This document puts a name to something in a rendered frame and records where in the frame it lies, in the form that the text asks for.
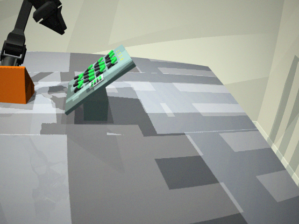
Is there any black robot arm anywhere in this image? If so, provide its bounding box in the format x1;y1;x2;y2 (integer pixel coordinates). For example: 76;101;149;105
0;0;33;66

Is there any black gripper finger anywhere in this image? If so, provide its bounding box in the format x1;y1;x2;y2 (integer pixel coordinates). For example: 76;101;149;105
57;6;67;30
39;9;65;35

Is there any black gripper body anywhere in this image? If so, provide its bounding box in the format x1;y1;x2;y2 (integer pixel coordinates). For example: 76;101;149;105
28;0;62;23

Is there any pale green switch panel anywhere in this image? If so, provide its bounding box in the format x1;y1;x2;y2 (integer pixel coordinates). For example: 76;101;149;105
65;45;136;121

